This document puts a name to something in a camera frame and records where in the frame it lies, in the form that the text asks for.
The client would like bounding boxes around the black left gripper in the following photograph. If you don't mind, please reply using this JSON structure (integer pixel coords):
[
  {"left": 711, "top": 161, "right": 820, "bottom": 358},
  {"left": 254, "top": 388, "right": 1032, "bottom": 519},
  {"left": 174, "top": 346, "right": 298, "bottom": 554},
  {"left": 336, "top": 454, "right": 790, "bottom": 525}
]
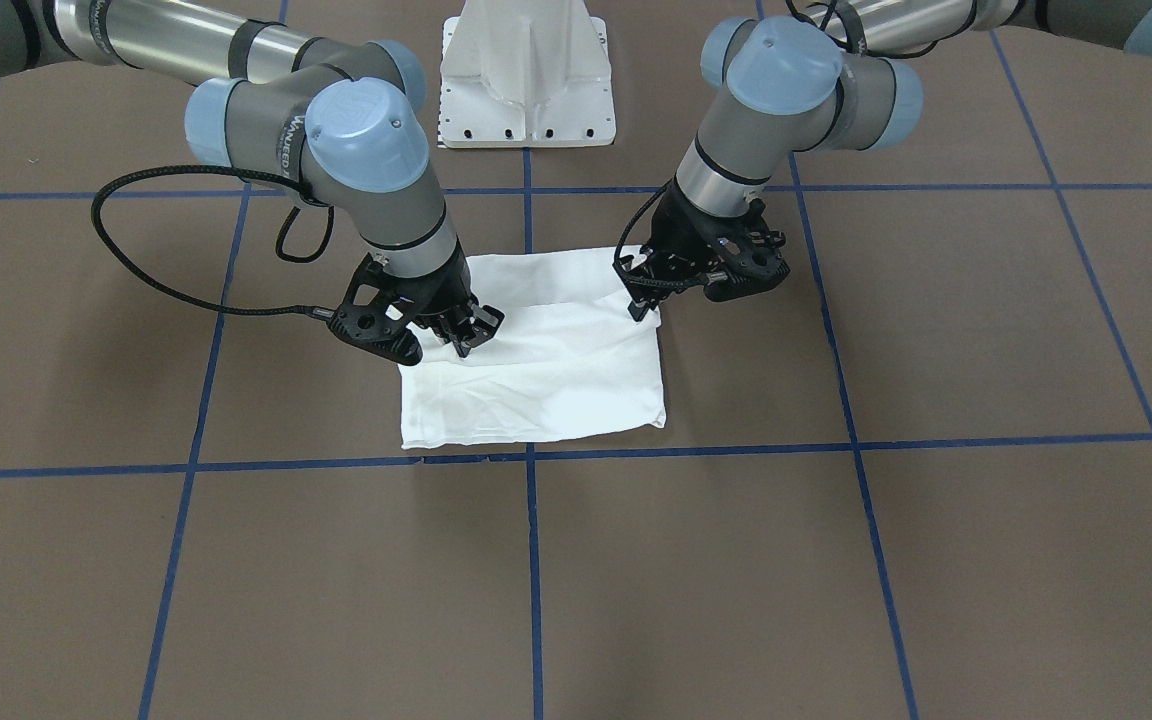
[{"left": 616, "top": 184, "right": 737, "bottom": 323}]

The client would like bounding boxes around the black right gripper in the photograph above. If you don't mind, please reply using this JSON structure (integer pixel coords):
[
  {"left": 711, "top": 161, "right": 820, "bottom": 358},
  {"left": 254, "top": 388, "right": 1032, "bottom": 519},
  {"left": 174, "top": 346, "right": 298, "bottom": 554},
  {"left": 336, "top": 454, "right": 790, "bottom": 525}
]
[{"left": 376, "top": 245, "right": 506, "bottom": 359}]

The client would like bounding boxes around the white long-sleeve printed shirt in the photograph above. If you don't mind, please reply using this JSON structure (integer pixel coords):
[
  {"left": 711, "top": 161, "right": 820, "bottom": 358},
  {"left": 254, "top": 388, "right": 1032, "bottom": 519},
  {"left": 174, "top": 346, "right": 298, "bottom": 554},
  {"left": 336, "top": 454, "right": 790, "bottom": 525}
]
[{"left": 399, "top": 247, "right": 667, "bottom": 448}]

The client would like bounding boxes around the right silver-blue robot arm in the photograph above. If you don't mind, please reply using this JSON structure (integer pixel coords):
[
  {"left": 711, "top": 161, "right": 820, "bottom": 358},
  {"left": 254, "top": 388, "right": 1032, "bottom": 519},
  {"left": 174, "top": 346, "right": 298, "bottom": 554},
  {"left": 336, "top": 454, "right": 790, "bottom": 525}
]
[{"left": 0, "top": 1, "right": 505, "bottom": 366}]

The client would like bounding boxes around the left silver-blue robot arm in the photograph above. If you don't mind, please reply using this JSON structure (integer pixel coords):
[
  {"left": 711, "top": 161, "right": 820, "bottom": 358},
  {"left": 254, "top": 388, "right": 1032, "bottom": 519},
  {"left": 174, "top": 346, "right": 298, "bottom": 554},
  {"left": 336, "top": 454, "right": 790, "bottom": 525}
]
[{"left": 613, "top": 1, "right": 1152, "bottom": 323}]

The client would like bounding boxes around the white camera stand column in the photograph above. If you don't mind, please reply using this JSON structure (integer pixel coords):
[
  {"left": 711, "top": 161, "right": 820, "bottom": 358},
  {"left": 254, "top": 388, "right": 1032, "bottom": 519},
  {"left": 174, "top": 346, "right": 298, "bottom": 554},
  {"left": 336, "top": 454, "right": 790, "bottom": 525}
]
[{"left": 435, "top": 1, "right": 617, "bottom": 149}]

